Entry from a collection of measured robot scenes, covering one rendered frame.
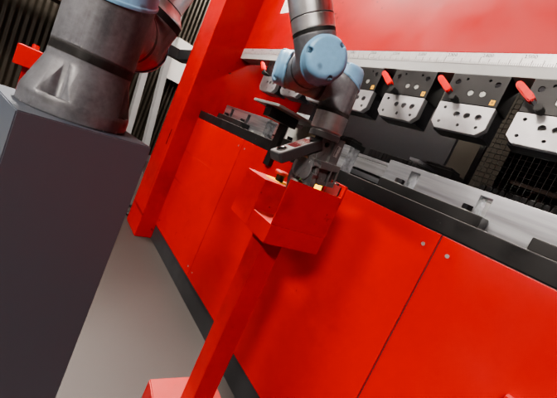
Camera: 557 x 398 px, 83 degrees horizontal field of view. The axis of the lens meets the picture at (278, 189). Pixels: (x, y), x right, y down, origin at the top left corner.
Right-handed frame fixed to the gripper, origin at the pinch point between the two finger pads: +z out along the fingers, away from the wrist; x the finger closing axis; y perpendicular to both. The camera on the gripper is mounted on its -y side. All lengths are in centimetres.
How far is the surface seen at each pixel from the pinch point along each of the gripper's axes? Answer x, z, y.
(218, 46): 136, -52, 12
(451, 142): 28, -38, 93
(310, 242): -4.9, 5.0, 5.5
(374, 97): 28, -40, 39
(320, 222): -4.9, -0.2, 6.2
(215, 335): 4.5, 37.6, -4.8
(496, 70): -7, -51, 43
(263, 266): 2.2, 15.8, 0.2
